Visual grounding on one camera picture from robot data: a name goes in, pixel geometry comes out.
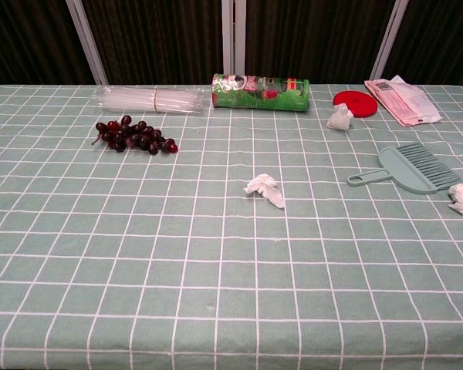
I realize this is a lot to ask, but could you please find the small white tissue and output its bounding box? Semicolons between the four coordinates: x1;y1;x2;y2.
326;103;354;130

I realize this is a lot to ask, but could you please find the small teal hand broom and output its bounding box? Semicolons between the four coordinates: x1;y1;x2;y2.
346;141;461;195

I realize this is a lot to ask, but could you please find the flat crumpled white tissue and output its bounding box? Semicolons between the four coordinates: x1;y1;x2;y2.
242;173;286;210

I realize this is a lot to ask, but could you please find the green checked tablecloth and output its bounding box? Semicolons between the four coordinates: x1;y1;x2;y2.
0;83;463;370

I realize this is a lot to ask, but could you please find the green chips can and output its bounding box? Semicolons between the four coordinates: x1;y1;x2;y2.
210;73;311;113

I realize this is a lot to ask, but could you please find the dark red grape bunch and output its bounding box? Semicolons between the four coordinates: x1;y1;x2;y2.
91;115;179;156

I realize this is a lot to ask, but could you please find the clear pack of white straws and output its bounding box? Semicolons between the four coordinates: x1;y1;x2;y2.
93;85;205;116

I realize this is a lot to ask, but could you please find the red round plastic lid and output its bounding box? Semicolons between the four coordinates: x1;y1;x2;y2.
333;90;379;119

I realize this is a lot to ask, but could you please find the dark pleated curtain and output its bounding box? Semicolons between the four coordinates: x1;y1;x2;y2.
0;0;463;86

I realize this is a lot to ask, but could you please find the pink white plastic packet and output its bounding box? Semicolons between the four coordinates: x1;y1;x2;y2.
363;75;443;127

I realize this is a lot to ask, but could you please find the upright white frame post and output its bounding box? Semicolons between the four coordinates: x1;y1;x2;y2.
221;0;247;86

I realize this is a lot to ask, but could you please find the slanted white frame post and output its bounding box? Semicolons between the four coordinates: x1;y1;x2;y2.
370;0;410;81
65;0;109;86

